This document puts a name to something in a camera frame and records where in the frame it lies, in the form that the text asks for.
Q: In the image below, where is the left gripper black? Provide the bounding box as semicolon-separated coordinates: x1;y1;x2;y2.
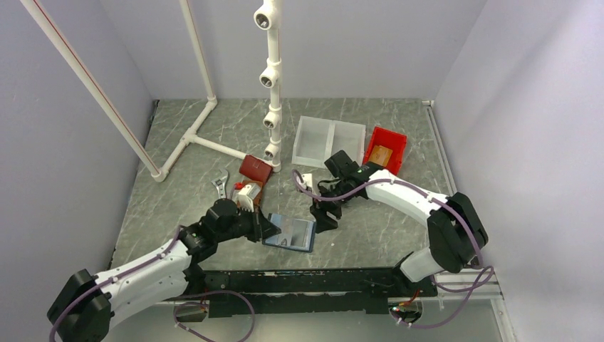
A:
216;202;281;242

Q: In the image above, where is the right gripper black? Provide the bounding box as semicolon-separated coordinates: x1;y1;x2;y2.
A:
310;179;352;234

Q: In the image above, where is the silver VIP credit card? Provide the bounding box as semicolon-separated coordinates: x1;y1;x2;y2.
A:
283;219;315;252

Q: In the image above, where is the blue leather card holder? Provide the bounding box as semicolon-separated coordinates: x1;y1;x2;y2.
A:
262;213;316;253

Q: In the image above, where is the orange credit card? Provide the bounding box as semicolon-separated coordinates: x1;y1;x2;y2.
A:
368;145;392;167

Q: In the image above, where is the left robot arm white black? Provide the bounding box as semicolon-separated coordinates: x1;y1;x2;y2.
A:
46;199;281;341

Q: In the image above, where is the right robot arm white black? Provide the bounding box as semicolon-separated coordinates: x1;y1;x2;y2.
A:
292;150;489;296

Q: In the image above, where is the brown leather wallet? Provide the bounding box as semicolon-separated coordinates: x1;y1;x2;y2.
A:
236;180;265;212

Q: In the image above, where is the red leather wallet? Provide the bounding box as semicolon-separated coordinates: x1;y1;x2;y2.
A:
239;155;273;185

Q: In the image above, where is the clear plastic divided box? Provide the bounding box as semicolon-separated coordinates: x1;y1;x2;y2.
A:
291;116;366;168

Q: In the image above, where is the red plastic bin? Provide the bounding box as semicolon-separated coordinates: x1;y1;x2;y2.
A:
363;126;407;175

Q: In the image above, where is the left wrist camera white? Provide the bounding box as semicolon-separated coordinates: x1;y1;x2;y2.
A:
231;182;261;212

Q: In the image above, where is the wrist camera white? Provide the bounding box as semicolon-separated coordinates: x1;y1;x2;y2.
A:
301;173;316;194
231;182;261;212

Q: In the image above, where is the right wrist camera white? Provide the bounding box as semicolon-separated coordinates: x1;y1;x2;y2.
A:
301;173;316;194

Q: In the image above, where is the adjustable wrench red handle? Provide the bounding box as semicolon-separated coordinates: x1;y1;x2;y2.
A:
211;168;229;199

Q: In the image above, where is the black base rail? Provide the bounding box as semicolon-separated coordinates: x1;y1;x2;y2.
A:
172;267;437;318

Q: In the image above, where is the white PVC pipe frame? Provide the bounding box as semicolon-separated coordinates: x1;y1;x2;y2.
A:
19;0;251;183

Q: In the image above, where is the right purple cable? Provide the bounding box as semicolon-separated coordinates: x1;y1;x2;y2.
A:
290;169;496;331

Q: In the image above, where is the purple cable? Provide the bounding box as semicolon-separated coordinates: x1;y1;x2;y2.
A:
48;225;256;342
290;169;496;331

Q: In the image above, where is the aluminium extrusion frame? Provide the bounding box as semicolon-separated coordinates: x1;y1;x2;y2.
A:
169;267;496;329

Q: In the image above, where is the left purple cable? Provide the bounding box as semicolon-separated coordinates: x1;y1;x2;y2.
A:
48;225;256;342

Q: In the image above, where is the white PVC pipe post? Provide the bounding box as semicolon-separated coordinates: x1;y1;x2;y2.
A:
254;0;283;172

